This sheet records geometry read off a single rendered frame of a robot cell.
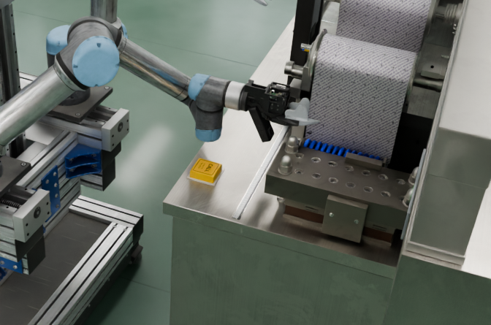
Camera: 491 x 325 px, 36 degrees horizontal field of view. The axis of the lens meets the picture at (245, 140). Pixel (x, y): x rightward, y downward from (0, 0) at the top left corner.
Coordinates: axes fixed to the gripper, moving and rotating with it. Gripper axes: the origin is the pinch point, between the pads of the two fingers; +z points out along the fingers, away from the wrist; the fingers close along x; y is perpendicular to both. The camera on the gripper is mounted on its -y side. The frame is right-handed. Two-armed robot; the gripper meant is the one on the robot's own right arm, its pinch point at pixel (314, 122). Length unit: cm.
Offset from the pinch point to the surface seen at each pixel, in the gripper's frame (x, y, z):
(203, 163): -8.5, -16.5, -27.7
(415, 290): -84, 29, 33
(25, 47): 175, -109, -208
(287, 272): -25.9, -30.6, 3.4
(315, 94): -0.3, 8.4, -1.0
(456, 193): -83, 47, 34
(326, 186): -18.5, -5.9, 8.6
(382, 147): -0.3, -2.6, 18.8
